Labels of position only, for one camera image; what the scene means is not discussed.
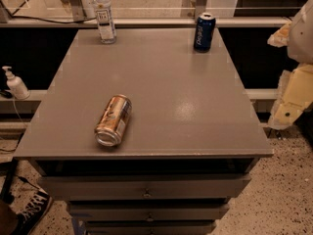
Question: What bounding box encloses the bottom grey drawer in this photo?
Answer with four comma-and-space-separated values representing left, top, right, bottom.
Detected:
86, 221, 216, 235

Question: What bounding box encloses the black cable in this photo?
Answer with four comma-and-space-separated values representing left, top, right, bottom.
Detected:
11, 14, 98, 24

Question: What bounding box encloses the middle grey drawer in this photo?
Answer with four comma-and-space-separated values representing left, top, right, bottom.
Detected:
68, 203, 229, 221

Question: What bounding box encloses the black white sneaker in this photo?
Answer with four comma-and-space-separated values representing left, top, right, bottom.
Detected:
11, 190, 52, 235

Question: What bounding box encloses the gold soda can lying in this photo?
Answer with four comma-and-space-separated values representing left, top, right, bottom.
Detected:
94, 95, 132, 147

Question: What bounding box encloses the grey drawer cabinet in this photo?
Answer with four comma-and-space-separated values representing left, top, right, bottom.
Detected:
13, 27, 274, 235

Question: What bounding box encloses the top grey drawer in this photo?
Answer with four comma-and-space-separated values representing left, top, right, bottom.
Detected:
38, 173, 250, 201

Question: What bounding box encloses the blue pepsi can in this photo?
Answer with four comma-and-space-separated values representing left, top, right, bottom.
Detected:
194, 13, 216, 52

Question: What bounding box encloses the white pump dispenser bottle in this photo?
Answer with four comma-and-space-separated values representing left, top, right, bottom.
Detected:
2, 66, 30, 100

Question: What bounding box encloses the clear plastic water bottle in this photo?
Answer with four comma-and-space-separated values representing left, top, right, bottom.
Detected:
93, 0, 116, 44

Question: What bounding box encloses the grey drawer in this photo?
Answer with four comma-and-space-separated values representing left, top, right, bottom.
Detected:
86, 221, 216, 235
38, 173, 250, 201
68, 203, 229, 221

